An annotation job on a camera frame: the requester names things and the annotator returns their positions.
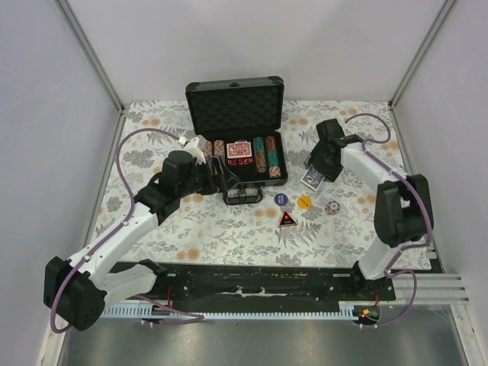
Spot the black poker set case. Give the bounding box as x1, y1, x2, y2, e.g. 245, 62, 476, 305
185, 75, 288, 206

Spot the floral patterned table mat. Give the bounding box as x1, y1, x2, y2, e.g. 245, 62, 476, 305
92, 101, 404, 267

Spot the blue small blind button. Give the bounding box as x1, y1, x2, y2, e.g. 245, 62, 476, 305
274, 193, 289, 207

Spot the rightmost poker chip row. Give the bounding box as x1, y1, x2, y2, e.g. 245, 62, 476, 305
265, 136, 281, 178

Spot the leftmost poker chip row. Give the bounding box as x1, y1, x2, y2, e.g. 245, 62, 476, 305
203, 141, 214, 168

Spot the aluminium frame post right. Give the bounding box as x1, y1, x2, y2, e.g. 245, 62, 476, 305
388, 0, 458, 110

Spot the red triangular all-in button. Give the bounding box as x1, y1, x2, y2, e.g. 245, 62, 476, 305
278, 211, 297, 228

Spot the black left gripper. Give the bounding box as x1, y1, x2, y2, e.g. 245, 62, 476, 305
178, 156, 240, 198

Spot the aluminium frame post left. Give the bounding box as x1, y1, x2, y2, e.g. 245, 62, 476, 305
53, 0, 126, 115

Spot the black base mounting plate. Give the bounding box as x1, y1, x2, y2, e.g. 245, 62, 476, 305
82, 261, 396, 304

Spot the small poker chip stack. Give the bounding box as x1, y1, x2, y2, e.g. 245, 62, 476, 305
325, 201, 340, 215

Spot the blue card deck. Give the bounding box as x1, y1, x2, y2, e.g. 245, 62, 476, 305
300, 166, 324, 191

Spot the aluminium frame post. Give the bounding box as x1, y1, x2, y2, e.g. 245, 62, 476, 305
53, 0, 126, 115
388, 0, 458, 110

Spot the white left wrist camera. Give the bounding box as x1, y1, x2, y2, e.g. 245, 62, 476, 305
178, 136, 207, 165

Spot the red card deck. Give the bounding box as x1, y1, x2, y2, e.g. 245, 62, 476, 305
226, 141, 252, 159

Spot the aluminium front rail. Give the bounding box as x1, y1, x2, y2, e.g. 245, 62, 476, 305
390, 273, 470, 305

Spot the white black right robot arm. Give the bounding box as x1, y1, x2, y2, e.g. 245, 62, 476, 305
304, 119, 434, 300

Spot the yellow big blind button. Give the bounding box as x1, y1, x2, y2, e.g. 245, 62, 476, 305
297, 195, 312, 210

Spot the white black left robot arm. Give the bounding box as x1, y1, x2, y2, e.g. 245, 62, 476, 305
43, 150, 240, 334

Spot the poker chip row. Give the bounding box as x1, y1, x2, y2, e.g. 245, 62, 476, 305
253, 137, 267, 173
265, 136, 281, 178
203, 141, 214, 168
213, 140, 225, 159

